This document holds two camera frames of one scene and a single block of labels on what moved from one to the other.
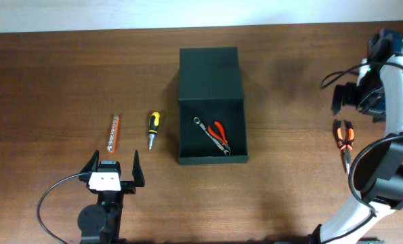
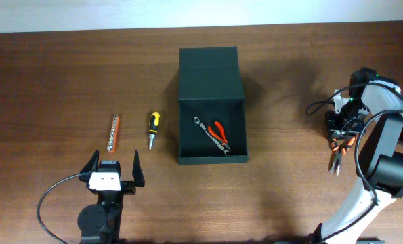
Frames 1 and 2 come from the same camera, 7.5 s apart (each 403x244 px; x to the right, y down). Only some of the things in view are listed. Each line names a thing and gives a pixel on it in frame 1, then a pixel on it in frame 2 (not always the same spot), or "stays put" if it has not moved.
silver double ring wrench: [197, 120] stays put
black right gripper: [349, 97] -> [335, 130]
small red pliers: [223, 139] stays put
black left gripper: [129, 187] stays put
